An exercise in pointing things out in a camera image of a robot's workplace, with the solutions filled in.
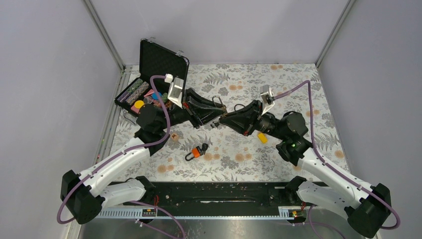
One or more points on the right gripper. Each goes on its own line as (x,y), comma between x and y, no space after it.
(241,120)

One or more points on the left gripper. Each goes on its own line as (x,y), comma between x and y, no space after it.
(205,117)

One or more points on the orange black carabiner clip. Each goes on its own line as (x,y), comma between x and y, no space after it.
(197,152)

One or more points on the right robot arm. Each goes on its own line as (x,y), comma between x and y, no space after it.
(364,206)

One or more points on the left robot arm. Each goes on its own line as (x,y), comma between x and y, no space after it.
(84,195)

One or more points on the yellow block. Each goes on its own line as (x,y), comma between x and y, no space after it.
(262,137)

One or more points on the wooden letter cube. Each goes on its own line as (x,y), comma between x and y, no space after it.
(175,136)

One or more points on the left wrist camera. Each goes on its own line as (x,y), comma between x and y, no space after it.
(176,89)

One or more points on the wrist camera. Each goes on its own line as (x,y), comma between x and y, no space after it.
(267,98)
(176,89)

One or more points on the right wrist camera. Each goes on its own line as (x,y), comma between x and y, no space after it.
(267,98)

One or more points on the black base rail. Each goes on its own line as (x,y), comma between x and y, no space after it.
(223,199)

